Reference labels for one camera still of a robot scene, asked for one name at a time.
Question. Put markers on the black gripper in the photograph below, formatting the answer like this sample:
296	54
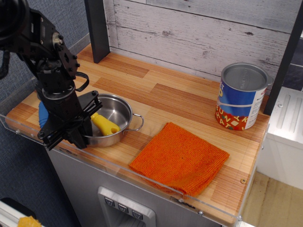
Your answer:
69	117

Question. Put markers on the white yellow plastic knife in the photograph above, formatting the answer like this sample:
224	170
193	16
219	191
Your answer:
105	126

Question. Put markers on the stainless steel pot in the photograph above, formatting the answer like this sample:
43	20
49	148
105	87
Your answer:
119	112

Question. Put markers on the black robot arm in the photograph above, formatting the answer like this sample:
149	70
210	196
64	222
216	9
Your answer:
36	41

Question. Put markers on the grey toy fridge cabinet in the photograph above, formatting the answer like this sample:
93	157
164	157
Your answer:
101	197

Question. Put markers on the clear acrylic table guard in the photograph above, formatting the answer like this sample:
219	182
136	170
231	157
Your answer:
162	95

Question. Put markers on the orange knitted cloth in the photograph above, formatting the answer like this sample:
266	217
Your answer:
180	160

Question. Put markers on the blue soup can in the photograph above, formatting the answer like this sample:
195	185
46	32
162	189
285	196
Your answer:
240	95

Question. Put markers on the white toy appliance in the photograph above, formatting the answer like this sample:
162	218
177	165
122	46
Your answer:
281	156

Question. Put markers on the blue handled fork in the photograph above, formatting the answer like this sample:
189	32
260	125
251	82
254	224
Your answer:
42	113

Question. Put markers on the black right post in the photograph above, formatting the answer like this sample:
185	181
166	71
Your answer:
285	62

